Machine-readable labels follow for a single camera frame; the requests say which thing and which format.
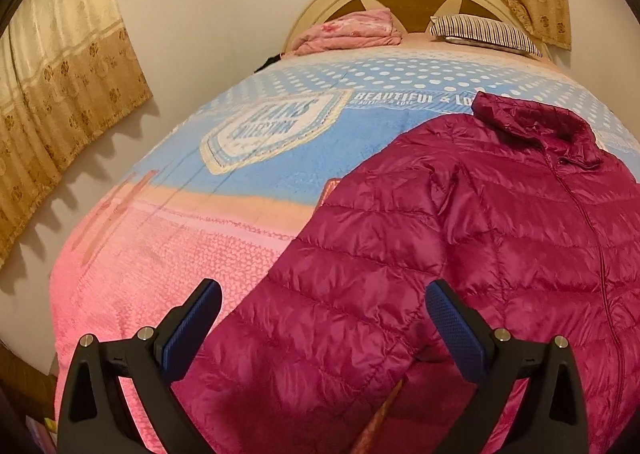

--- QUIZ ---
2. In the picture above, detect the magenta puffer jacket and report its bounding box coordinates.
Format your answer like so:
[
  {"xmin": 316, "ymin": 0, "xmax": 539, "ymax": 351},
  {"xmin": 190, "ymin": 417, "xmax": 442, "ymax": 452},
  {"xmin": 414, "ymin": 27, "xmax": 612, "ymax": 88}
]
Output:
[{"xmin": 175, "ymin": 94, "xmax": 639, "ymax": 453}]

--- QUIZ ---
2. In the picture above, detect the blue pink printed bedspread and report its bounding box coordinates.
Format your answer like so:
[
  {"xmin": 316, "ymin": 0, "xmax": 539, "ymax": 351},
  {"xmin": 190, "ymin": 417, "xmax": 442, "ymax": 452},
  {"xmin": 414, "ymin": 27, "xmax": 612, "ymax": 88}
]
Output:
[{"xmin": 51, "ymin": 44, "xmax": 639, "ymax": 453}]

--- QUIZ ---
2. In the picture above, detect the striped pillow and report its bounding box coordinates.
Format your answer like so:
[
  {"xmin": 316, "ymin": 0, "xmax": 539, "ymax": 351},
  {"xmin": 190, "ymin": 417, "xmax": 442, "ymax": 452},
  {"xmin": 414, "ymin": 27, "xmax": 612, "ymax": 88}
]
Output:
[{"xmin": 428, "ymin": 14, "xmax": 542, "ymax": 57}]

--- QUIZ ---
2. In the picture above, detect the beige curtain left window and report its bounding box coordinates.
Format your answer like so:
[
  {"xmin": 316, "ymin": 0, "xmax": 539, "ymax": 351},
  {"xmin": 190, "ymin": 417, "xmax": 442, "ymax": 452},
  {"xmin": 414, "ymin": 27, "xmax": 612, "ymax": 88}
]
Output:
[{"xmin": 1, "ymin": 0, "xmax": 152, "ymax": 258}]

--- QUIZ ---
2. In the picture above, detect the folded pink blanket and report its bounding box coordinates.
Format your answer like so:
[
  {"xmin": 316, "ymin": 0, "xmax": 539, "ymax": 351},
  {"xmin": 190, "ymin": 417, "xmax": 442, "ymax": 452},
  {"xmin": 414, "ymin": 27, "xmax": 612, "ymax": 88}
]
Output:
[{"xmin": 286, "ymin": 8, "xmax": 402, "ymax": 57}]

